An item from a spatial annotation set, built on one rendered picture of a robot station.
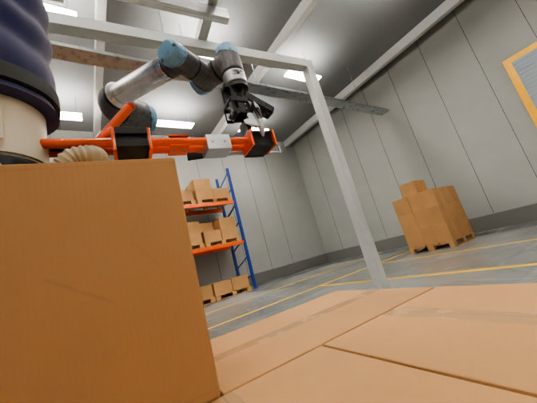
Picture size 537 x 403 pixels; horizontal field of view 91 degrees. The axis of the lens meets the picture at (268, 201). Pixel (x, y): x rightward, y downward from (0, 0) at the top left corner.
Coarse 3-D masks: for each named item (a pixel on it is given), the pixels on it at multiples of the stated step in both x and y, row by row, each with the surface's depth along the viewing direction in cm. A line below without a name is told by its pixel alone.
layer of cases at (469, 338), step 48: (432, 288) 70; (480, 288) 59; (528, 288) 51; (240, 336) 73; (288, 336) 61; (336, 336) 53; (384, 336) 46; (432, 336) 41; (480, 336) 37; (528, 336) 34; (240, 384) 43; (288, 384) 38; (336, 384) 35; (384, 384) 32; (432, 384) 30; (480, 384) 28; (528, 384) 26
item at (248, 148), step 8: (248, 136) 78; (256, 136) 79; (264, 136) 81; (272, 136) 81; (256, 144) 78; (264, 144) 79; (272, 144) 80; (248, 152) 81; (256, 152) 82; (264, 152) 84
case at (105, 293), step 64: (0, 192) 36; (64, 192) 40; (128, 192) 44; (0, 256) 34; (64, 256) 37; (128, 256) 41; (192, 256) 45; (0, 320) 33; (64, 320) 35; (128, 320) 38; (192, 320) 42; (0, 384) 31; (64, 384) 33; (128, 384) 36; (192, 384) 39
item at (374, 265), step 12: (312, 72) 364; (312, 84) 358; (312, 96) 360; (324, 108) 352; (324, 120) 346; (324, 132) 349; (336, 144) 340; (336, 156) 336; (336, 168) 338; (348, 180) 330; (348, 192) 326; (348, 204) 328; (360, 204) 326; (360, 216) 319; (360, 228) 316; (360, 240) 318; (372, 240) 316; (372, 252) 310; (372, 264) 307; (372, 276) 309; (384, 276) 307; (384, 288) 301
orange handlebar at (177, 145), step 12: (48, 144) 56; (60, 144) 57; (72, 144) 58; (84, 144) 59; (96, 144) 60; (108, 144) 61; (156, 144) 66; (168, 144) 67; (180, 144) 68; (192, 144) 70; (204, 144) 72; (240, 144) 77
